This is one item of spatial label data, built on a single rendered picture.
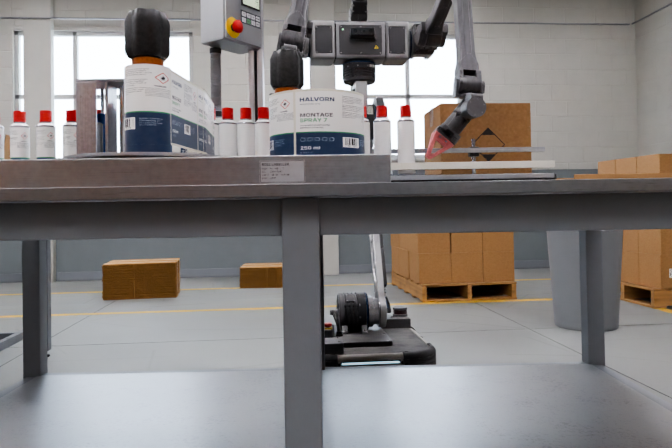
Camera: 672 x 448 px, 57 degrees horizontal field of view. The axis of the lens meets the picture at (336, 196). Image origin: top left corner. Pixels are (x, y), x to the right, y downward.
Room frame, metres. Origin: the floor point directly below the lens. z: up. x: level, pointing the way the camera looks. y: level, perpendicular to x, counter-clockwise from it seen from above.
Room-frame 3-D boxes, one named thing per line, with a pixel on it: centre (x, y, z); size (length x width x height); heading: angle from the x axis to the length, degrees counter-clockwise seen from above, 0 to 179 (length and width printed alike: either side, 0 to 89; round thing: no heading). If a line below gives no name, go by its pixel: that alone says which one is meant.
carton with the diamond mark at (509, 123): (2.12, -0.48, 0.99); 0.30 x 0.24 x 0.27; 95
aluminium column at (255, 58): (1.95, 0.24, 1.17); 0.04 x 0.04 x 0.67; 1
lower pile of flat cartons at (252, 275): (6.39, 0.66, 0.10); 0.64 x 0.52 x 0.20; 92
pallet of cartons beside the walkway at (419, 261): (5.69, -1.01, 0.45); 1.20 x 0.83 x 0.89; 7
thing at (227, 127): (1.80, 0.31, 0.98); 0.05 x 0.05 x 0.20
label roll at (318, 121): (1.31, 0.04, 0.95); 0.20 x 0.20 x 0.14
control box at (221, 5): (1.89, 0.31, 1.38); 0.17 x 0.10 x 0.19; 146
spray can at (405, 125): (1.81, -0.21, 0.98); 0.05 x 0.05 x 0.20
